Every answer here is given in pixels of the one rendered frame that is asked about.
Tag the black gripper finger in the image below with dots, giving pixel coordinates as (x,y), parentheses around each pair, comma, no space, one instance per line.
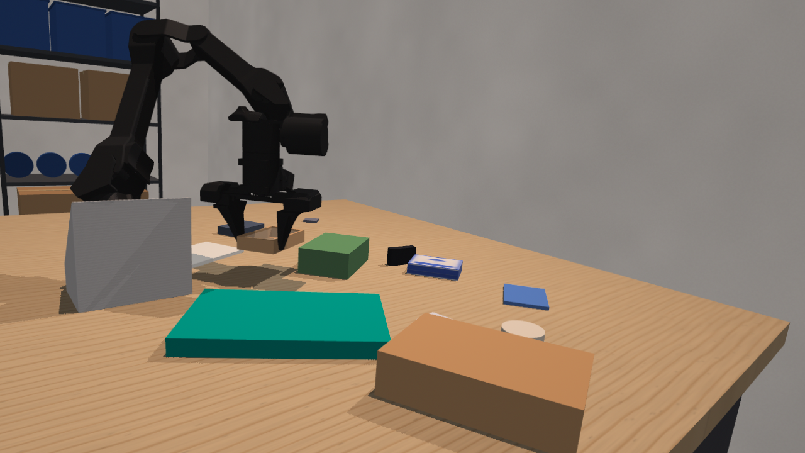
(285,221)
(234,216)

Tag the wooden ball-in-hole puzzle tray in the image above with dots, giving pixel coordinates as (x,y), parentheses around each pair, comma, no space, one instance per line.
(265,240)

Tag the teal flat box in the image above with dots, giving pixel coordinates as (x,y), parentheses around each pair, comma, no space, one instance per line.
(231,323)

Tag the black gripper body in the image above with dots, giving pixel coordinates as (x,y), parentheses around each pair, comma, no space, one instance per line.
(261,176)

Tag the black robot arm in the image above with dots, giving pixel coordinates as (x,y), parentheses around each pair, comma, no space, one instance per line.
(119,169)

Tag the blue flat rectangular pad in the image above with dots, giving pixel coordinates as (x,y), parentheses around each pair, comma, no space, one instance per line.
(525,297)

